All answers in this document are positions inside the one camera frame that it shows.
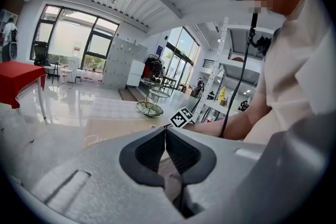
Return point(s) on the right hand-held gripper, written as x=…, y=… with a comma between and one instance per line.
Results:
x=181, y=117

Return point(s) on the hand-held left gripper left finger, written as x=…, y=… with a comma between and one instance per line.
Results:
x=92, y=186

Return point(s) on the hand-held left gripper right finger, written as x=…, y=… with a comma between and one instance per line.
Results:
x=223, y=165

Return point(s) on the pink candy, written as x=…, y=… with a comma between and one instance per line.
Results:
x=152, y=127

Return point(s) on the green glass tiered stand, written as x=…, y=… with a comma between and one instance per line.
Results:
x=151, y=110

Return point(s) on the person's right forearm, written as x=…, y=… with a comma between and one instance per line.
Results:
x=236, y=126

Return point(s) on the white curved counter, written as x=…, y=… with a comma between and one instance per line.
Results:
x=214, y=106

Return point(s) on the yellow bottle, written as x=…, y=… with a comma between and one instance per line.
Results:
x=222, y=95

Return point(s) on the glass entrance doors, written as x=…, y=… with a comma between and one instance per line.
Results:
x=183, y=55

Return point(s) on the white cabinet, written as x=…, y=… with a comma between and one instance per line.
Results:
x=135, y=73

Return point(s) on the grey lockers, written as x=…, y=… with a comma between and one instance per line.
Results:
x=123, y=65

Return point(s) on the black chest harness device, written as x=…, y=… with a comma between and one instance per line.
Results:
x=262, y=44

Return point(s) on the white metal chair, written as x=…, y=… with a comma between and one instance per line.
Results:
x=68, y=70

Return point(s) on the person's beige shirt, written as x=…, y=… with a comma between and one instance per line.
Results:
x=302, y=68

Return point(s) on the table with red cloth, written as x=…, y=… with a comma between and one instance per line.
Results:
x=18, y=78

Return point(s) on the large black-framed window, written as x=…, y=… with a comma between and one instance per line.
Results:
x=73, y=36

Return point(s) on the black office chair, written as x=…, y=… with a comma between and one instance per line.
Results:
x=40, y=53

